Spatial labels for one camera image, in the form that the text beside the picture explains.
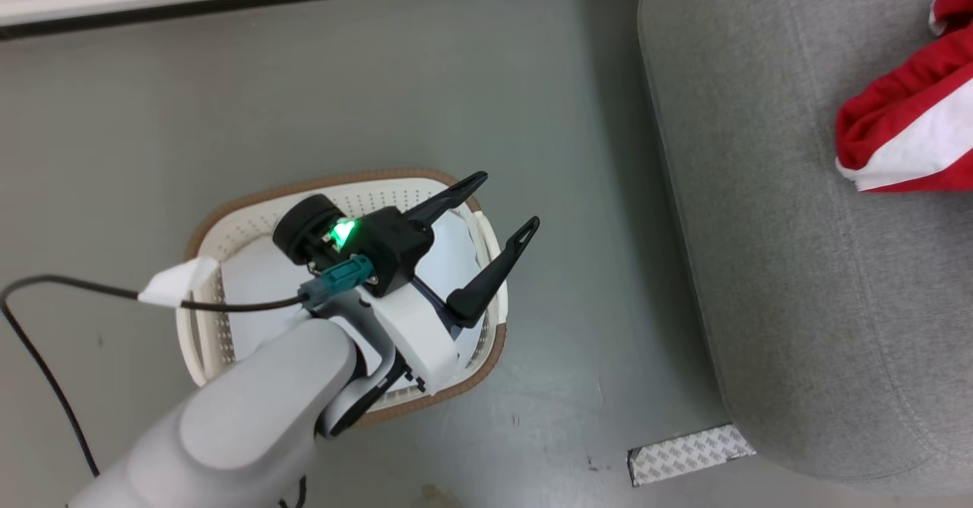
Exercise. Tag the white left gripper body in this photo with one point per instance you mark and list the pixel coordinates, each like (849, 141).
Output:
(418, 333)

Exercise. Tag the white cloth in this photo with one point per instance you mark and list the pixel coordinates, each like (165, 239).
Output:
(258, 295)

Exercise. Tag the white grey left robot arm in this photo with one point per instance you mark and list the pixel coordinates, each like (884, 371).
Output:
(251, 417)

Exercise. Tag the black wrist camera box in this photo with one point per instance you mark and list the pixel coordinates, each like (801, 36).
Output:
(388, 242)

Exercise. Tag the red and white jersey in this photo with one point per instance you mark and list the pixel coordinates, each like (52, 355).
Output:
(897, 112)

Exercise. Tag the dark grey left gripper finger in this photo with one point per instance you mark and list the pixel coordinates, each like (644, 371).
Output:
(486, 287)
(448, 196)

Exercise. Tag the white laundry basket brown rim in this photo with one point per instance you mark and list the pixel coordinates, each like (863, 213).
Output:
(243, 227)

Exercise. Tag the grey fabric sofa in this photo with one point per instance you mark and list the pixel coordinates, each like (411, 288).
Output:
(798, 265)

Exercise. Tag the white tape tag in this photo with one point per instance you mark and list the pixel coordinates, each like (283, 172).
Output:
(179, 280)

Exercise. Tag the silver patterned floor tape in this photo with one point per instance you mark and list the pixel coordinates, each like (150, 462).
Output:
(684, 455)

